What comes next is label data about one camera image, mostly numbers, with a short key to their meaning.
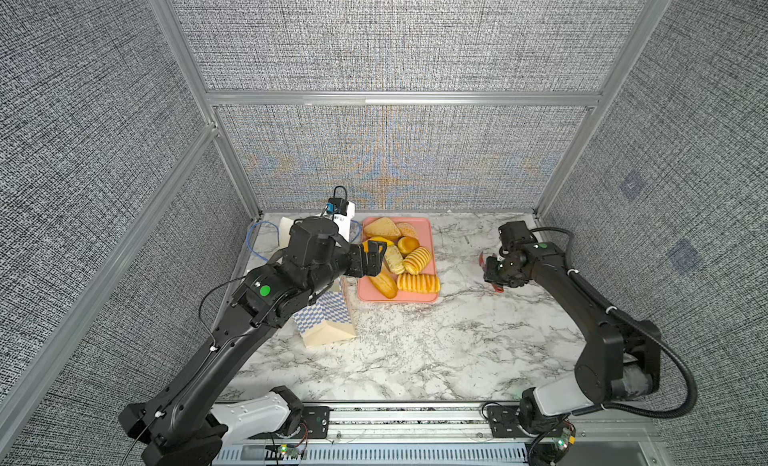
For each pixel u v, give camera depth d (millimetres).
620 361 424
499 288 778
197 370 376
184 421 365
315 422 731
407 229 1091
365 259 547
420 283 947
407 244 1033
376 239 1064
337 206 522
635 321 445
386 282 947
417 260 967
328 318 798
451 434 731
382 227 1072
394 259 996
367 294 954
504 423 728
